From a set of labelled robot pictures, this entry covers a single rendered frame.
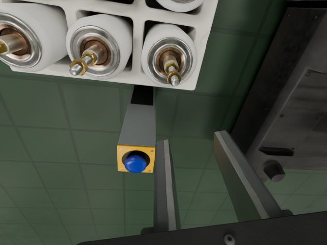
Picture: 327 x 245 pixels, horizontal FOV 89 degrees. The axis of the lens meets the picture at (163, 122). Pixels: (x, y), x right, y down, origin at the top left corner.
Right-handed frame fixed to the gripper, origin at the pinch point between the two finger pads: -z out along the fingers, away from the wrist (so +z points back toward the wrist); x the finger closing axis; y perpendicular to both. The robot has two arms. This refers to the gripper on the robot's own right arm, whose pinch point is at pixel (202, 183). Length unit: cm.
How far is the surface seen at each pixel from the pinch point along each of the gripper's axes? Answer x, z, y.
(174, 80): 0.0, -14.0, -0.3
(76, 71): 10.9, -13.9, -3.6
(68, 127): 41, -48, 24
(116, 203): 42, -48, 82
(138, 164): 8.4, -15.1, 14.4
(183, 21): -3.9, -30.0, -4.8
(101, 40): 9.7, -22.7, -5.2
